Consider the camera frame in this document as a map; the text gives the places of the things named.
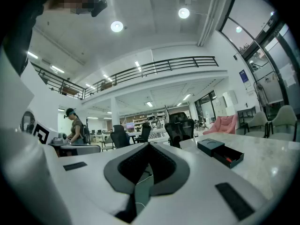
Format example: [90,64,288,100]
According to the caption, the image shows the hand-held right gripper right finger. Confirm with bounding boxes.
[133,142,277,225]

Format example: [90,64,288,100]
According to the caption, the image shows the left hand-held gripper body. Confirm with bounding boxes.
[20,110,59,150]

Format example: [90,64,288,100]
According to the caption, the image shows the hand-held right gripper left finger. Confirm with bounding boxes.
[58,142,150,225]

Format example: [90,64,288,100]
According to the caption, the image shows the black box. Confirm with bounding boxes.
[196,138,245,169]

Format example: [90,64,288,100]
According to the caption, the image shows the grey device on desk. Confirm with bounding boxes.
[52,136,68,145]

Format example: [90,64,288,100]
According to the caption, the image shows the dark grey desk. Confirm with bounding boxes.
[48,142,101,157]

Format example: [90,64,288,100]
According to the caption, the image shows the large black mesh office chair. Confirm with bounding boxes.
[164,112,195,149]

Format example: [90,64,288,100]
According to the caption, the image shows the pink armchair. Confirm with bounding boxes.
[202,114,239,135]

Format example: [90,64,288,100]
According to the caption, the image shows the grey-green armchair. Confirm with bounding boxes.
[243,111,269,138]
[267,105,298,142]

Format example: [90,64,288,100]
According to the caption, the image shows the black side table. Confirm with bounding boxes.
[237,106,256,129]

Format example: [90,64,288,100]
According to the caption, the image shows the white lockers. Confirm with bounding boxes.
[222,90,239,108]

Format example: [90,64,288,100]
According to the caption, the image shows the person's dark shirt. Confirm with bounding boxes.
[0,0,54,77]

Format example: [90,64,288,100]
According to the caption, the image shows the round ceiling lamp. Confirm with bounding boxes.
[178,7,190,19]
[110,20,124,33]

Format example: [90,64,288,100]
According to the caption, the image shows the black mezzanine railing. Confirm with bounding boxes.
[30,56,219,100]

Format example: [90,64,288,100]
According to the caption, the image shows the white ceiling pipe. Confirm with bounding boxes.
[197,0,222,47]

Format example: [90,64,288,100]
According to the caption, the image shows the thin white cable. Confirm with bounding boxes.
[135,171,154,207]

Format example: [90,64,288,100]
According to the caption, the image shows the blue wall poster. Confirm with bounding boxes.
[239,69,249,83]

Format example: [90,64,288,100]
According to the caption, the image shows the black head-worn camera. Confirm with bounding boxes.
[90,0,108,18]

